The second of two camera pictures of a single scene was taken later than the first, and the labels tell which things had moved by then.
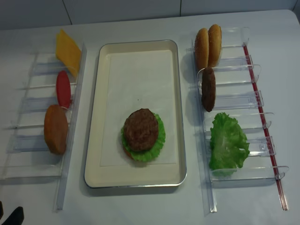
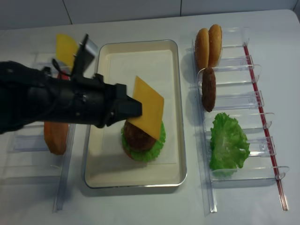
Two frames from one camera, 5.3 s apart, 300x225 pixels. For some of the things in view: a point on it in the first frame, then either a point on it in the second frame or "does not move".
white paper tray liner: (137, 79) does not move
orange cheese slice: (67, 52) → (152, 104)
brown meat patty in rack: (208, 88) does not move
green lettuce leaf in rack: (229, 147) does not move
